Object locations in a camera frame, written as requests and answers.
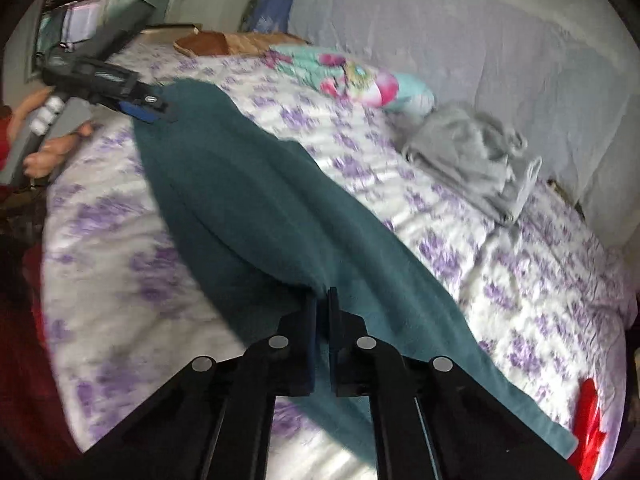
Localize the teal fleece pants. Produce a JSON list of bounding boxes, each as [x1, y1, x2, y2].
[[134, 79, 577, 457]]

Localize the red jacket sleeve forearm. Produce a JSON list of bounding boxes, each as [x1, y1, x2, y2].
[[1, 229, 80, 479]]

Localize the person's left hand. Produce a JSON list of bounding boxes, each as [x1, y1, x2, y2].
[[6, 87, 93, 179]]

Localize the window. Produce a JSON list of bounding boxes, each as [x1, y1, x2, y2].
[[34, 0, 156, 61]]

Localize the purple floral bedspread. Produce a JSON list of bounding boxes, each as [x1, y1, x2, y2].
[[42, 44, 637, 476]]

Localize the red striped pants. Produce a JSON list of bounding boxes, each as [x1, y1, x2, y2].
[[568, 378, 608, 480]]

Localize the floral folded quilt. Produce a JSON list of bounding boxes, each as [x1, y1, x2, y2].
[[264, 44, 435, 118]]

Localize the grey folded sweatpants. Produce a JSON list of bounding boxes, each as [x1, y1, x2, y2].
[[400, 103, 542, 226]]

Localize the white lace headboard cover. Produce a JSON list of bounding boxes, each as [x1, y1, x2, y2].
[[288, 0, 639, 246]]

